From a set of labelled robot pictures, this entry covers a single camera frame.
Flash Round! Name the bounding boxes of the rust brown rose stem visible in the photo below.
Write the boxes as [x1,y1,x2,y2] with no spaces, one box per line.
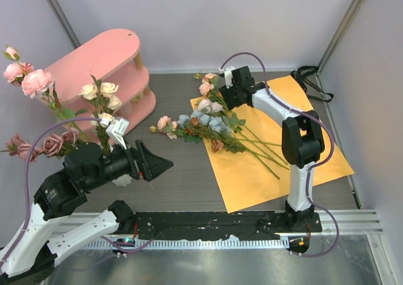
[183,115,249,154]

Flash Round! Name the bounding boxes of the black ribbon strap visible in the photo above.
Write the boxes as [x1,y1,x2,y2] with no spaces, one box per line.
[289,65,334,103]

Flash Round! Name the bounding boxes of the pink faceted cup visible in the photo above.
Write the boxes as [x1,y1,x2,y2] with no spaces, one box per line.
[119,102,133,119]

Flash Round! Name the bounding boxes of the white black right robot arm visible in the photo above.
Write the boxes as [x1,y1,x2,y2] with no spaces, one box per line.
[219,66,325,232]

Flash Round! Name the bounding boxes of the small pink bud stem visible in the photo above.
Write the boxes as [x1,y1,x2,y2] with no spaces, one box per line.
[149,115,190,140]

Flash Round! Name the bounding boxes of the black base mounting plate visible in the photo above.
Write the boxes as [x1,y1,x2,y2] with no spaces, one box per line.
[129,211,322,241]

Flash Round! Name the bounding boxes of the white ribbed ceramic vase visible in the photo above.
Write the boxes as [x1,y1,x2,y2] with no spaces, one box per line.
[112,174,132,187]

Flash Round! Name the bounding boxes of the white slotted cable duct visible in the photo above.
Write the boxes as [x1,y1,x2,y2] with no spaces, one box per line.
[83,236,289,250]

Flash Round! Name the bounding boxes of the mauve rose flower stem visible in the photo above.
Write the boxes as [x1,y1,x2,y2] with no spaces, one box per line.
[1,128,84,162]

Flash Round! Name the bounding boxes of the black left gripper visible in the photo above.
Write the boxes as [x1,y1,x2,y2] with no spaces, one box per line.
[86,136,175,190]

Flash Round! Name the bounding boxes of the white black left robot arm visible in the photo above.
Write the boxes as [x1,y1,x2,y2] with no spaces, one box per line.
[1,140,174,284]

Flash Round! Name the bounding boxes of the orange yellow wrapping paper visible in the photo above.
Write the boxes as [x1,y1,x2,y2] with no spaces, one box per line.
[190,75,355,213]

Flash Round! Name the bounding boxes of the pink three-tier shelf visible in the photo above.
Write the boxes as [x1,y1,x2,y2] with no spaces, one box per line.
[45,29,156,142]

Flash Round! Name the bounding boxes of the aluminium frame rail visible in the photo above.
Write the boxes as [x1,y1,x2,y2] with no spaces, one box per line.
[318,210,383,235]

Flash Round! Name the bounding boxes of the pink rose flower stem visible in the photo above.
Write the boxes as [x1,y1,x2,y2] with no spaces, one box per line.
[2,44,95,144]

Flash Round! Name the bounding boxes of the blue flower stem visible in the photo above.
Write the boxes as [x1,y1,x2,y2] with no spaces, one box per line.
[168,109,288,179]

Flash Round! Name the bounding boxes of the green mug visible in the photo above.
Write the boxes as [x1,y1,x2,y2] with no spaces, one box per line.
[130,92,143,104]

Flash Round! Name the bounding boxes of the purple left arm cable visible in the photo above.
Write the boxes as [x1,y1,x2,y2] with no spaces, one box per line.
[0,116,158,267]

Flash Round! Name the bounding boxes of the large peach peony stem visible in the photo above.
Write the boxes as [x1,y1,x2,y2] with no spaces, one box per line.
[195,73,277,150]

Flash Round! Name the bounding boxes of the peach rose flower stem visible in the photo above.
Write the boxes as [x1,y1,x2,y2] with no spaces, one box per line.
[79,75,122,155]

